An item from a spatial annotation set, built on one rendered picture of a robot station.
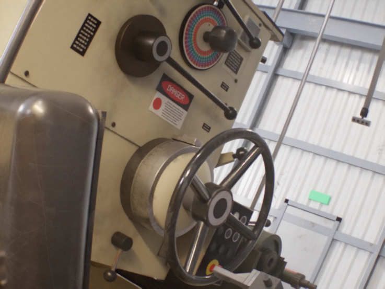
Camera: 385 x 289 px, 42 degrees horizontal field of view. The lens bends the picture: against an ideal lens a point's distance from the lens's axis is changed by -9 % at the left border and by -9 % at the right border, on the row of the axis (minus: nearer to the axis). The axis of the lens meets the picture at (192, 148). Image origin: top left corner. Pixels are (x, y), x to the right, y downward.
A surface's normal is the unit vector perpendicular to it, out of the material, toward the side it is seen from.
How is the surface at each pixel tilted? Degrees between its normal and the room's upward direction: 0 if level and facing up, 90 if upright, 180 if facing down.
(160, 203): 103
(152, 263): 90
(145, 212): 134
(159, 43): 90
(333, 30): 90
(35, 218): 96
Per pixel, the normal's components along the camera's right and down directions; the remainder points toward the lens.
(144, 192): -0.63, -0.05
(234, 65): 0.74, 0.25
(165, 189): 0.36, 0.08
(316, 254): -0.54, -0.34
